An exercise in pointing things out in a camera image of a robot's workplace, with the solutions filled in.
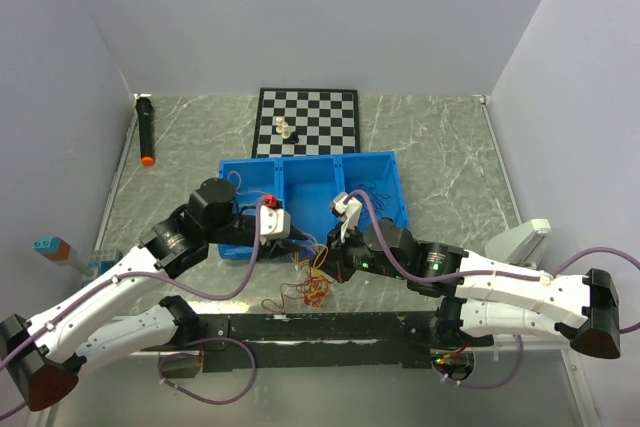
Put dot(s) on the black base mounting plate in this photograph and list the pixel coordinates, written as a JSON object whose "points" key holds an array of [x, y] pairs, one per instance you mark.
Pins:
{"points": [[408, 339]]}

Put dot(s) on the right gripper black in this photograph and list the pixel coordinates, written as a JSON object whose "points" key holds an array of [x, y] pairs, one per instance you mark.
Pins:
{"points": [[336, 264]]}

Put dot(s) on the cream chess piece front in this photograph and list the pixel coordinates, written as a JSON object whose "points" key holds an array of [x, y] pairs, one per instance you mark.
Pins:
{"points": [[284, 131]]}

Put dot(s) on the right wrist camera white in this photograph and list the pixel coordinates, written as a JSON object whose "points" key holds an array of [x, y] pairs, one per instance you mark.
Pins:
{"points": [[348, 211]]}

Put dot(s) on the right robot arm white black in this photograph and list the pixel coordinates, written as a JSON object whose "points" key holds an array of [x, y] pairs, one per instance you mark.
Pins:
{"points": [[482, 297]]}

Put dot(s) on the white grey stand device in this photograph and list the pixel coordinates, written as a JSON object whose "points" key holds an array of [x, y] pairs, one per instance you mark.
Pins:
{"points": [[523, 245]]}

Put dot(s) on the aluminium frame rail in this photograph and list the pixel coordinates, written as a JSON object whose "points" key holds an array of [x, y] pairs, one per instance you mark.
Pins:
{"points": [[506, 388]]}

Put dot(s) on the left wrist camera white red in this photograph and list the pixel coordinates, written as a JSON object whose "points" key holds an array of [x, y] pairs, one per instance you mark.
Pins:
{"points": [[275, 221]]}

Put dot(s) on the blue lego brick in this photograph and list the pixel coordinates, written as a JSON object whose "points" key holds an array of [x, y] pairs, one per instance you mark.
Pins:
{"points": [[103, 260]]}

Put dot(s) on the blue three-compartment plastic bin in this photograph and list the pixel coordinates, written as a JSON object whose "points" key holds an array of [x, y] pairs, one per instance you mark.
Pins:
{"points": [[307, 184]]}

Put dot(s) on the black white chessboard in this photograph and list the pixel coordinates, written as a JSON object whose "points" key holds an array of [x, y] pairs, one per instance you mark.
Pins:
{"points": [[326, 120]]}

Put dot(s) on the black chess piece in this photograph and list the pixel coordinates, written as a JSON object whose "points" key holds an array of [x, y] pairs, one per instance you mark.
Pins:
{"points": [[294, 138]]}

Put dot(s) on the black marker orange cap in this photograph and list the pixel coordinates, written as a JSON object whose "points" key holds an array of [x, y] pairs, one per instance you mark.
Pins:
{"points": [[145, 113]]}

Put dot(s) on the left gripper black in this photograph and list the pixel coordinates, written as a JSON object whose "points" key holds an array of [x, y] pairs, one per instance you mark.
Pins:
{"points": [[278, 247]]}

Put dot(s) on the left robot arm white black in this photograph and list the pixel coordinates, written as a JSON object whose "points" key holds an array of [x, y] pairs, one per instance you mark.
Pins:
{"points": [[46, 354]]}

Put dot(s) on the blue brown toy block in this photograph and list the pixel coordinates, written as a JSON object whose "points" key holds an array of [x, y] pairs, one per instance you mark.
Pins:
{"points": [[57, 251]]}

